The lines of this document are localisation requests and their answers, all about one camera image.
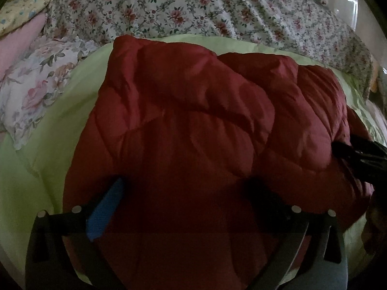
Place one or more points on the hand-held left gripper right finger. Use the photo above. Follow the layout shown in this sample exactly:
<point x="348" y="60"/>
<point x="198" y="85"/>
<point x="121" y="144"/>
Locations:
<point x="269" y="201"/>

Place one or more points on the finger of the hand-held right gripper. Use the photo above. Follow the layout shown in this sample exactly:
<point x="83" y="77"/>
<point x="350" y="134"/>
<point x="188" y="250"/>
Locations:
<point x="362" y="157"/>

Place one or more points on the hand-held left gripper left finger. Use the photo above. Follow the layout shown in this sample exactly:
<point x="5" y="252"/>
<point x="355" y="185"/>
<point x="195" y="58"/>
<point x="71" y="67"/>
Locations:
<point x="104" y="211"/>

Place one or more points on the red puffer jacket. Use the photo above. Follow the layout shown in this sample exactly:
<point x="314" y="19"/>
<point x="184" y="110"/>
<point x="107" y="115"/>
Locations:
<point x="181" y="133"/>

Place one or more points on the light green bed sheet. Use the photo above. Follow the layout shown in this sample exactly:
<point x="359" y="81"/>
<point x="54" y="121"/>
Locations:
<point x="45" y="163"/>

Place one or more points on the large-rose print pillow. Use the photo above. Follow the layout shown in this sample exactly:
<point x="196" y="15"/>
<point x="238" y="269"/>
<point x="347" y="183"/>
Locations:
<point x="36" y="84"/>

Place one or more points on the pink pillow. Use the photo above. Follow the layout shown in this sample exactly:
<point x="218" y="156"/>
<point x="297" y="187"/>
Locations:
<point x="18" y="43"/>

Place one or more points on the small-flower print quilt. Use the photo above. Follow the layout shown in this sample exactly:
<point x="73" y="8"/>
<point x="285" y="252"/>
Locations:
<point x="181" y="9"/>

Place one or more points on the yellow patterned pillow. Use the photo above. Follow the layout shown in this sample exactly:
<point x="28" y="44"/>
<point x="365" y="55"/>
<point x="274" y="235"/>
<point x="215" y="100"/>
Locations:
<point x="22" y="9"/>

